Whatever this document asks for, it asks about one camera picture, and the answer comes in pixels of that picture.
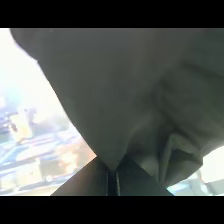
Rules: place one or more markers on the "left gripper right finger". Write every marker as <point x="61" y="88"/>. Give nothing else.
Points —
<point x="140" y="183"/>

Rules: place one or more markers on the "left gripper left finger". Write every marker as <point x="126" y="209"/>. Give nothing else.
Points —
<point x="86" y="181"/>

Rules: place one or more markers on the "black garment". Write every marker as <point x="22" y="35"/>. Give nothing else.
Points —
<point x="113" y="90"/>

